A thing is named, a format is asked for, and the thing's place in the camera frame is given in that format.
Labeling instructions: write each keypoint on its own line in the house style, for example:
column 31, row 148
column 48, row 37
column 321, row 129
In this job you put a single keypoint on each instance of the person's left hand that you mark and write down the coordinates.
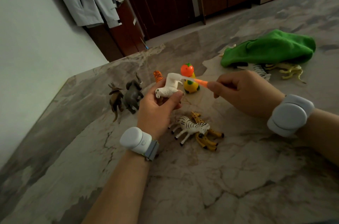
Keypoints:
column 152, row 115

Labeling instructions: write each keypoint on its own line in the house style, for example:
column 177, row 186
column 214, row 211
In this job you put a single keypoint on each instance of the person's right hand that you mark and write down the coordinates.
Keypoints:
column 249, row 94

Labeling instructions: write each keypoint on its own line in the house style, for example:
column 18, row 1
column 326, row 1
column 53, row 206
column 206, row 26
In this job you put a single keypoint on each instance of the person's right thumb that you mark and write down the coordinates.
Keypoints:
column 213, row 88

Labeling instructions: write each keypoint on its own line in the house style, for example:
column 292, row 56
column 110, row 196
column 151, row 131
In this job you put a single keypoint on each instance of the person's left thumb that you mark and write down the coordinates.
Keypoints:
column 176, row 100

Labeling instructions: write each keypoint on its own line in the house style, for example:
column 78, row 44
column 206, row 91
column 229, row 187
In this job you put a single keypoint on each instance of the small orange white brush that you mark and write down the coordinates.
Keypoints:
column 200, row 82

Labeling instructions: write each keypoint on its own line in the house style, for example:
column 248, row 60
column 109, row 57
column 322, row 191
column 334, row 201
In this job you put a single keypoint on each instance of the white toy animal figure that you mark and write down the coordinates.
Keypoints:
column 169, row 86

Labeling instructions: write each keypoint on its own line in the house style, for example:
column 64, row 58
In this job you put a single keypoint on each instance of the person's left forearm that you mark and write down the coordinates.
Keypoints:
column 119, row 192

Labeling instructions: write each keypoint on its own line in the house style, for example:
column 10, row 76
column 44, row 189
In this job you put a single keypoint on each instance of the person's right forearm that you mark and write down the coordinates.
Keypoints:
column 320, row 133

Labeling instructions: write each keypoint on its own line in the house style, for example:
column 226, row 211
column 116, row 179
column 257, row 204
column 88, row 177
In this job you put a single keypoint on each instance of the yellow green toy fruit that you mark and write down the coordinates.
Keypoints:
column 191, row 87

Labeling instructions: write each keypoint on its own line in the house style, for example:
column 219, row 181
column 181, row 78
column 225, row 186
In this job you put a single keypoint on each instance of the toy zebra figure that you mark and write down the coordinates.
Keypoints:
column 190, row 125
column 261, row 70

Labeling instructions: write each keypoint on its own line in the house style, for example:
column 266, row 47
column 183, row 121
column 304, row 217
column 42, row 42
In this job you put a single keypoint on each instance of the orange toy tiger figure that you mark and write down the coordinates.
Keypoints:
column 158, row 76

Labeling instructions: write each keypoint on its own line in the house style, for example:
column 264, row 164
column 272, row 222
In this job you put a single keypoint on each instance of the orange toy tomato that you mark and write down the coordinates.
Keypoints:
column 187, row 70

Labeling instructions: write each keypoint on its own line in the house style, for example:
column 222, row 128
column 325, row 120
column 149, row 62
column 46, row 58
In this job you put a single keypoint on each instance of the grey toy elephant figure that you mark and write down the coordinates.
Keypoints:
column 132, row 94

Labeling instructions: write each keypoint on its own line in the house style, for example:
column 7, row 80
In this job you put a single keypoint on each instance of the yellow toy giraffe figure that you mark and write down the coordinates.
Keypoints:
column 206, row 139

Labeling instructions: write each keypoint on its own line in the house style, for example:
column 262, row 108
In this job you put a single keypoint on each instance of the brown toy moose figure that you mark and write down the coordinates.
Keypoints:
column 116, row 99

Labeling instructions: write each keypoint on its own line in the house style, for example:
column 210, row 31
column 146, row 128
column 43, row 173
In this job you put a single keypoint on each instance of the green cloth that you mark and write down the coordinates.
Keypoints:
column 272, row 47

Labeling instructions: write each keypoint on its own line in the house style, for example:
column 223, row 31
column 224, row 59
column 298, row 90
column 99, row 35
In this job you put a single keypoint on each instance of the yellow spotted toy cat figure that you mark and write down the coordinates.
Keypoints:
column 288, row 68

